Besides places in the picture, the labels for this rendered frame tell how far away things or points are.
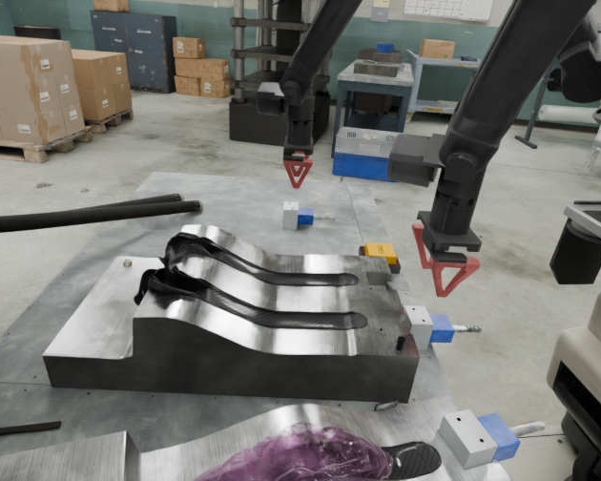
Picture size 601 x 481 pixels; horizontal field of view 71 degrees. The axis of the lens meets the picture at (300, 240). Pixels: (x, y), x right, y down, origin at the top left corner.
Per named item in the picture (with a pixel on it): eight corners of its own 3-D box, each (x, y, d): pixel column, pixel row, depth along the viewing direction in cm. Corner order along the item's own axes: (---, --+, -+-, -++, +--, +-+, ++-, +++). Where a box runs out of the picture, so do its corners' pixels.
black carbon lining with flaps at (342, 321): (355, 282, 74) (362, 234, 70) (368, 345, 60) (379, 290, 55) (156, 271, 73) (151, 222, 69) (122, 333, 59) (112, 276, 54)
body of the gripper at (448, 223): (434, 253, 58) (446, 204, 55) (415, 220, 67) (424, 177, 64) (480, 255, 59) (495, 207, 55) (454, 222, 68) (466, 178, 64)
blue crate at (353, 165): (398, 170, 412) (402, 147, 401) (398, 183, 376) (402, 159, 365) (337, 161, 421) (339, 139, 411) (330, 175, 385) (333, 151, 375)
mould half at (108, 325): (378, 296, 83) (389, 235, 76) (407, 404, 60) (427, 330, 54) (121, 282, 81) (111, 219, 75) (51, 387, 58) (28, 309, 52)
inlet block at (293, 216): (333, 222, 111) (335, 204, 108) (334, 232, 106) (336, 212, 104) (282, 219, 110) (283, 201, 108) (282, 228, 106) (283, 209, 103)
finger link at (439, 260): (423, 304, 61) (437, 249, 57) (410, 277, 68) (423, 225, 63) (468, 306, 62) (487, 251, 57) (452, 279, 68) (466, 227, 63)
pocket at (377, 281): (387, 290, 75) (391, 273, 74) (393, 308, 71) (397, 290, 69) (362, 289, 75) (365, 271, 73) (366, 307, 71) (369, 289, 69)
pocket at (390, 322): (401, 330, 66) (404, 311, 64) (408, 354, 61) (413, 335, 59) (371, 328, 66) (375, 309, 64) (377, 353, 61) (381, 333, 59)
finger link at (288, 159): (280, 191, 97) (282, 151, 93) (282, 179, 104) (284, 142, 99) (310, 193, 97) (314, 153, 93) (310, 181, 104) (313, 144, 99)
